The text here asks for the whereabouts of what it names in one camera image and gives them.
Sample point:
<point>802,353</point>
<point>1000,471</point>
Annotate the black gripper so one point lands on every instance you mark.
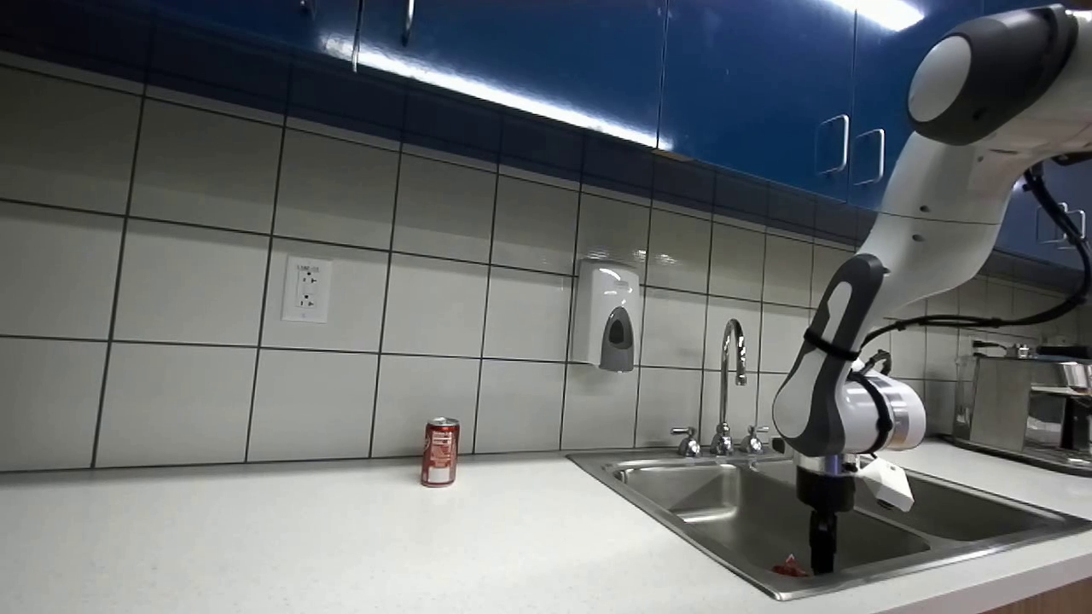
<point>825,484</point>

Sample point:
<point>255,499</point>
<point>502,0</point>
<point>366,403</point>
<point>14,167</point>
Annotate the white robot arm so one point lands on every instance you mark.
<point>957,217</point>

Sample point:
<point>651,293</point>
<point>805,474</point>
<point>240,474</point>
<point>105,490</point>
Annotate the stainless steel double sink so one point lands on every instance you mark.
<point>705,512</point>

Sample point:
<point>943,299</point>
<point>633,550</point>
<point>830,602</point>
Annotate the chrome gooseneck faucet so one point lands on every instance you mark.
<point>735,363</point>

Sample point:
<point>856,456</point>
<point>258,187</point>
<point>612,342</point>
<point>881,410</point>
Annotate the stainless steel countertop appliance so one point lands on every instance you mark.
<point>1011,403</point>

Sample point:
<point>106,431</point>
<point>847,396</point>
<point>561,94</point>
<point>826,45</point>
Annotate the red soda can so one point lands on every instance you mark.
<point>441,450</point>

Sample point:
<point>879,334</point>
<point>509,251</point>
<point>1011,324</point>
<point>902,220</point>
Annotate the glossy blue upper cabinets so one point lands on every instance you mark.
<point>569,54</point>

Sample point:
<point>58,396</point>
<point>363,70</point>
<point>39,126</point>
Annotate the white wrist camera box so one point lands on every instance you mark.
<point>887,479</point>

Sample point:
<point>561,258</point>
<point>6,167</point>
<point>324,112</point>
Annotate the white wall soap dispenser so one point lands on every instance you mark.
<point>603,310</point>

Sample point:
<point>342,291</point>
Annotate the white wall outlet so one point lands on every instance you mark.
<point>307,291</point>

